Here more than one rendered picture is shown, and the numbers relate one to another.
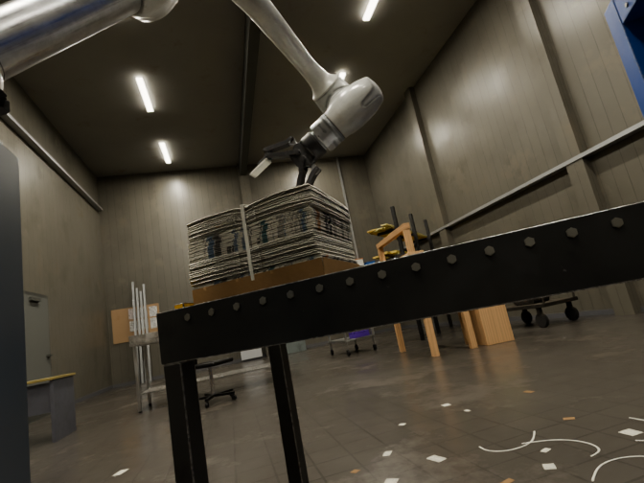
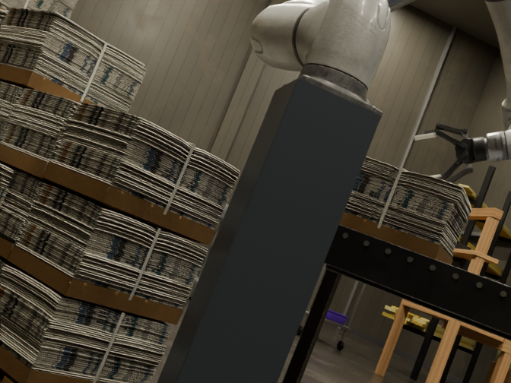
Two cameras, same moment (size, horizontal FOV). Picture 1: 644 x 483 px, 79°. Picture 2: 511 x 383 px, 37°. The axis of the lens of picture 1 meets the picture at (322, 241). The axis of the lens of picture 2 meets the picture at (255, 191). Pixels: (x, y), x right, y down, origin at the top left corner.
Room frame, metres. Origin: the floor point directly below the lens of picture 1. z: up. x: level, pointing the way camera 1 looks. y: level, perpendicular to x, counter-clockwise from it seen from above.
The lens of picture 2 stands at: (-1.31, 0.42, 0.62)
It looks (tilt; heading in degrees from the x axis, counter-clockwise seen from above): 5 degrees up; 4
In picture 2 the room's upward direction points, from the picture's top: 22 degrees clockwise
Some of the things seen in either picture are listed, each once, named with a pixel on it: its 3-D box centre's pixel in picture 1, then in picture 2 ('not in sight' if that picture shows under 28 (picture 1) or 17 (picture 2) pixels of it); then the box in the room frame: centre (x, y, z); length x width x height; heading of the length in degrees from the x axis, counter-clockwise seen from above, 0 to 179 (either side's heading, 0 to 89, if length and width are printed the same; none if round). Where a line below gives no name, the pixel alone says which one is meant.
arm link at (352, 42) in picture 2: not in sight; (349, 34); (0.37, 0.46, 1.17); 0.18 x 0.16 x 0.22; 44
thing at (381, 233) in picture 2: (282, 284); (387, 238); (1.08, 0.13, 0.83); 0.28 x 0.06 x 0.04; 159
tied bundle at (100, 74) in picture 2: not in sight; (65, 71); (1.06, 1.28, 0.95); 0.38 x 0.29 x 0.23; 141
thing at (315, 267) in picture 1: (317, 275); (420, 251); (1.04, 0.03, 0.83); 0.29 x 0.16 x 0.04; 159
